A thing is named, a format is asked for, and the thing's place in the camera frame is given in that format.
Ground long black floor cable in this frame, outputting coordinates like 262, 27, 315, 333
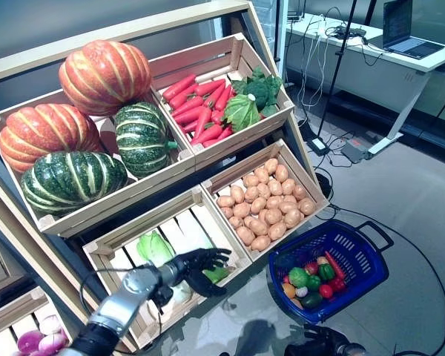
318, 205, 445, 356

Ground wooden display shelf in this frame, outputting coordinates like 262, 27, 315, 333
0, 0, 334, 356

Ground dark green leafy broccoli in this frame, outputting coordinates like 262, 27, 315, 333
231, 65, 283, 118

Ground white office desk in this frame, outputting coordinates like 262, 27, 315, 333
285, 13, 445, 156

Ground red chili pepper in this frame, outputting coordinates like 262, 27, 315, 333
324, 251, 346, 281

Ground green pumpkin with stem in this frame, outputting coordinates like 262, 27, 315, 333
113, 102, 179, 178

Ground wide green striped pumpkin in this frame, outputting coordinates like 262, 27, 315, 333
21, 151, 129, 218

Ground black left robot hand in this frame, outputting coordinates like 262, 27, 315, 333
169, 247, 234, 298

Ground white hanging cables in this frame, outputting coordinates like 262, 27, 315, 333
298, 14, 331, 108

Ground small green cabbage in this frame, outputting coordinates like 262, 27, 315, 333
288, 266, 312, 289

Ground black round stand base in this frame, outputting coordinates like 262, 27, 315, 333
314, 172, 334, 201

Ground wooden potato crate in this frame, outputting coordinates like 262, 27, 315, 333
200, 139, 331, 263

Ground open grey laptop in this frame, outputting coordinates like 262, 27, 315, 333
381, 0, 445, 60

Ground green bell pepper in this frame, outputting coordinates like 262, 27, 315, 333
317, 263, 337, 282

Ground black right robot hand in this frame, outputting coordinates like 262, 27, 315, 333
284, 324, 349, 356

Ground black cable bundle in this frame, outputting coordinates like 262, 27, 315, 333
324, 24, 369, 42

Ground wooden pumpkin crate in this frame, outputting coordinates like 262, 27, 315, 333
0, 87, 197, 238

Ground black tripod pole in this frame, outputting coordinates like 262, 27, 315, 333
317, 0, 359, 138

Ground flat orange striped pumpkin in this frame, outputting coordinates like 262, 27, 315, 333
0, 103, 104, 174

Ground wooden carrot crate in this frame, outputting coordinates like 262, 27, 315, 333
148, 32, 296, 172

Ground green leafy napa cabbage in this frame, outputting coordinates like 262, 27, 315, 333
136, 229, 176, 268

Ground purple onion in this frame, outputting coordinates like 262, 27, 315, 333
39, 314, 63, 336
16, 329, 45, 353
38, 333, 70, 355

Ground wooden onion crate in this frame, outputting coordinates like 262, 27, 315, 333
0, 285, 75, 356

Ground light green round cabbage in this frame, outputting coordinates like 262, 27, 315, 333
222, 93, 263, 133

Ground grey power strip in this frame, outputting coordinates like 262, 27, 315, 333
340, 139, 374, 164

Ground wooden cabbage crate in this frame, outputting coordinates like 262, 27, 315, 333
82, 185, 253, 352

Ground blue plastic shopping basket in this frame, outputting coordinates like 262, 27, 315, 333
268, 218, 390, 326

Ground white green napa cabbage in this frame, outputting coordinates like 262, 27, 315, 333
162, 265, 231, 309

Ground dark green cucumber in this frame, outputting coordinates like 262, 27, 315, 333
300, 291, 323, 309

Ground round orange striped pumpkin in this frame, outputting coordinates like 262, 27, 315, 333
58, 39, 153, 116

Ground black power adapter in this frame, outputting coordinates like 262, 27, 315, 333
306, 136, 329, 156

